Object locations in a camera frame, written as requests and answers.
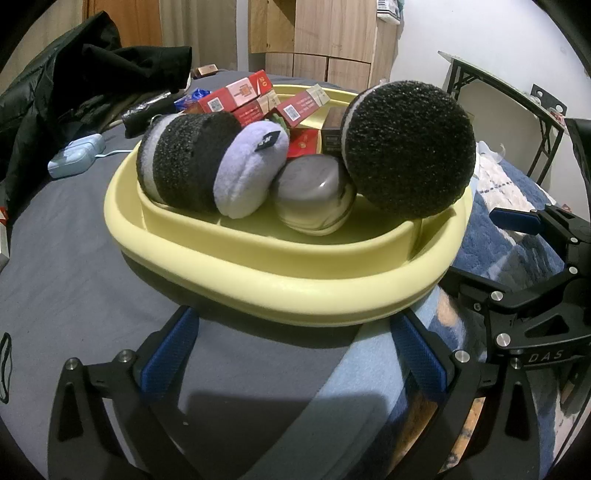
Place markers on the small red box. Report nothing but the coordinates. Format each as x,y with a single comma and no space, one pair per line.
304,143

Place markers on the black folding table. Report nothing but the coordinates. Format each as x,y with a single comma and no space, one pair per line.
455,69

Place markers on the purple plush pouch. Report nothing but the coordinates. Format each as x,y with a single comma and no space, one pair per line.
249,175

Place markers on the light blue device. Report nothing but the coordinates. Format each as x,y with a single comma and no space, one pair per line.
74,157

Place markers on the black white box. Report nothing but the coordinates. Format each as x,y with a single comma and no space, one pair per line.
547,101

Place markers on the red white cigarette pack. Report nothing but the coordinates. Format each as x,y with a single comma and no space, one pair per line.
3,240

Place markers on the wooden wardrobe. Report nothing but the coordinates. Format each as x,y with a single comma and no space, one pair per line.
332,32

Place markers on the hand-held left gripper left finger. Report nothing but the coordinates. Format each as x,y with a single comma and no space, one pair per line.
168,355

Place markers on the dark long bundle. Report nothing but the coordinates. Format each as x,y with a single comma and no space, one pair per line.
147,113

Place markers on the beige curtain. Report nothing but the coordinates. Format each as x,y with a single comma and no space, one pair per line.
207,27

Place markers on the red tall carton box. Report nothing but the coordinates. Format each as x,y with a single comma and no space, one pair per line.
300,107

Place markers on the black foam cylinder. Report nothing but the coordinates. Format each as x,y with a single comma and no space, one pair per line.
184,161
406,147

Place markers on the silver round compact case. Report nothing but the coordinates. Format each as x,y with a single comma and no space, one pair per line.
314,194

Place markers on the black jacket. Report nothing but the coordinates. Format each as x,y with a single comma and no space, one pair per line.
60,92

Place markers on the red patterned box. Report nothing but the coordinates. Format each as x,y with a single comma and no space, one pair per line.
251,113

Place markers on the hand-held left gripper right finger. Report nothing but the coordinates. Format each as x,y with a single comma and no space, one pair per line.
418,360

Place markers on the small brown box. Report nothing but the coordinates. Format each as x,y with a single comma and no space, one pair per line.
205,70

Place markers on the brown wooden door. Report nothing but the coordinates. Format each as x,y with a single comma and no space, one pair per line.
124,23

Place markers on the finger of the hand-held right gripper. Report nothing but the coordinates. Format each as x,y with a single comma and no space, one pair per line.
475,286
517,220

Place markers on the blue packet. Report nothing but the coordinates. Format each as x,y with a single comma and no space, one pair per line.
191,96

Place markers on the white cloth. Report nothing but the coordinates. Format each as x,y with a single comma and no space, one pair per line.
489,151

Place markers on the red and white carton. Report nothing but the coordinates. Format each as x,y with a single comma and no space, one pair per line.
221,99

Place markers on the yellow plastic tray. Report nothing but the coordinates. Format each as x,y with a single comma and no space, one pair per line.
277,267

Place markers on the dark brown box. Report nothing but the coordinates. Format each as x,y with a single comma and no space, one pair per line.
332,134

